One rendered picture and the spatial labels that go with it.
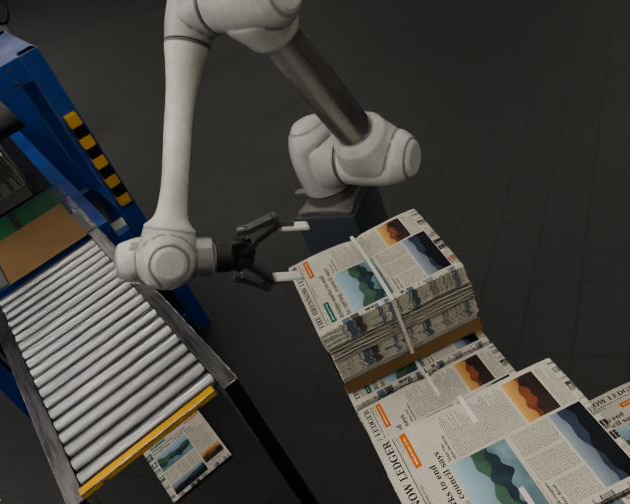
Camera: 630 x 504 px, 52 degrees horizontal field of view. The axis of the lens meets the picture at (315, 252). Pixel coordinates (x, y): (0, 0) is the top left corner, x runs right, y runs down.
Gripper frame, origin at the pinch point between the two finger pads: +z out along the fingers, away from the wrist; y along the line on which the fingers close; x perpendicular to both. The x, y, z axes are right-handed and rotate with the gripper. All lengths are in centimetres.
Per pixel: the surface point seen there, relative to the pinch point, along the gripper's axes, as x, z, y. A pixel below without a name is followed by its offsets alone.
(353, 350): 13.9, 11.3, 19.9
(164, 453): -76, -24, 145
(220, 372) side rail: -18, -14, 51
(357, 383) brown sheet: 14.1, 13.9, 30.5
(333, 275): -2.9, 10.4, 9.5
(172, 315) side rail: -55, -23, 56
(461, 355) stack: 18.0, 38.6, 21.8
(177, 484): -57, -21, 144
